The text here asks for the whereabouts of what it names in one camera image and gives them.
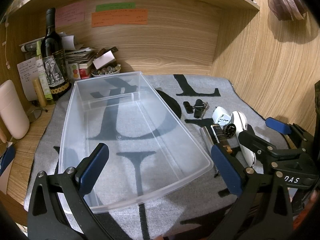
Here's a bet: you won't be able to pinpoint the round black watch dial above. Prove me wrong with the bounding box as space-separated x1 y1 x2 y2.
223 123 236 139

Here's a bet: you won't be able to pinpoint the white handheld massager device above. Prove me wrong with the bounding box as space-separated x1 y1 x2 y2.
231 111 256 168

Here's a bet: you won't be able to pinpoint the silver metal cylinder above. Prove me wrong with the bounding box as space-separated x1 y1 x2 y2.
200 126 214 155

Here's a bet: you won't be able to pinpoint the black clip-on microphone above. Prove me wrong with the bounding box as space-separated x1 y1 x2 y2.
193 99 209 119

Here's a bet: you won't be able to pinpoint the clear plastic storage bin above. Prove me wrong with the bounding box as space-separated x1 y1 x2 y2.
59 72 213 213

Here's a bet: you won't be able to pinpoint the small black rectangular block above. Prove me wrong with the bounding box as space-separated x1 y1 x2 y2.
183 101 194 114

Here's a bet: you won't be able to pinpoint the pink insulated mug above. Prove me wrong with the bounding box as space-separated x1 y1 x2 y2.
1 80 30 140

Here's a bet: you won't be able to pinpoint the beige lip balm tube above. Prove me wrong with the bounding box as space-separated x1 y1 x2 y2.
32 77 47 108

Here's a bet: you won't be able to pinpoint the brown hanging bag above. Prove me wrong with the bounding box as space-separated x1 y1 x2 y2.
268 0 308 21

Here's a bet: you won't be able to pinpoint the green white spray bottle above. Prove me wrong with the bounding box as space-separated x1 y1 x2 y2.
36 41 54 105

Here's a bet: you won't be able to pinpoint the white handwritten note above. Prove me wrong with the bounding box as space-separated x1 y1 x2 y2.
17 57 39 101

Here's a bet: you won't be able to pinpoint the white bowl of stones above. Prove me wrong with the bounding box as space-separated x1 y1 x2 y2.
91 64 121 77

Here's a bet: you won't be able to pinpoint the stack of books and papers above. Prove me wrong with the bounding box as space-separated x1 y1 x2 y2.
20 31 96 79

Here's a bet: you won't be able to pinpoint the dark wine bottle elephant label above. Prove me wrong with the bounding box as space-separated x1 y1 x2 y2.
41 8 71 101

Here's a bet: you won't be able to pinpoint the white card box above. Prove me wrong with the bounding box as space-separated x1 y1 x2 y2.
93 50 116 69

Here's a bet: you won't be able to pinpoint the orange paper note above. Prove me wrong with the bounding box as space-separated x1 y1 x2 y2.
91 8 148 28

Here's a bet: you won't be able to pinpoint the green paper note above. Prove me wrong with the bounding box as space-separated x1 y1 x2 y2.
95 2 136 12

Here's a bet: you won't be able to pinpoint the pink paper note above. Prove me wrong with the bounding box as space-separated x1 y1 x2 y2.
55 2 86 27

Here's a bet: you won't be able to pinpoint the blue booklet with keychain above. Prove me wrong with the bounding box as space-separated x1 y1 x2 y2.
0 145 15 176

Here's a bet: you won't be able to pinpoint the round wire glasses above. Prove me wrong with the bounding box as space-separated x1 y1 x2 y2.
26 106 48 123

